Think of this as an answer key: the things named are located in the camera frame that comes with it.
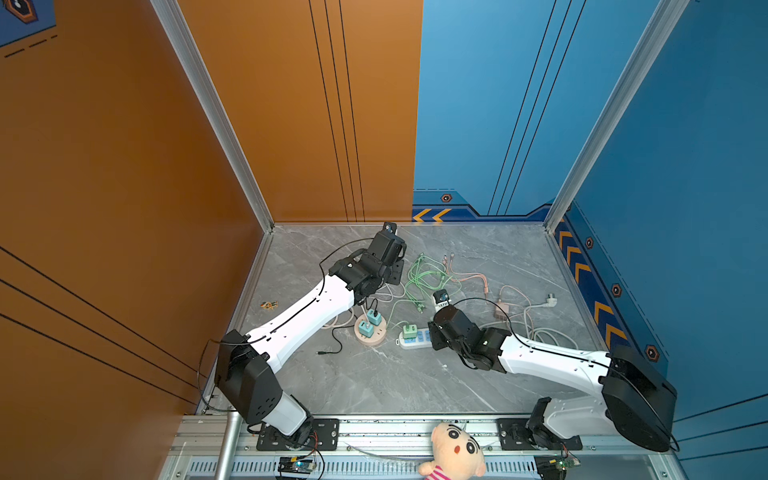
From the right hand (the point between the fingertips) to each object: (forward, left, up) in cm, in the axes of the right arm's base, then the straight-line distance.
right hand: (429, 325), depth 85 cm
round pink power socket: (0, +15, -5) cm, 15 cm away
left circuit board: (-32, +34, -8) cm, 47 cm away
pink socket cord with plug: (+3, +29, -6) cm, 30 cm away
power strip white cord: (+11, -41, -7) cm, 43 cm away
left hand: (+12, +10, +16) cm, 22 cm away
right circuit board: (-32, -28, -9) cm, 44 cm away
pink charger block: (+7, -23, -6) cm, 25 cm away
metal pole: (-28, +50, -5) cm, 57 cm away
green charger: (-1, +5, -1) cm, 6 cm away
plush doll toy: (-31, -4, 0) cm, 31 cm away
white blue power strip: (-3, +2, -3) cm, 5 cm away
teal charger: (-1, +18, 0) cm, 18 cm away
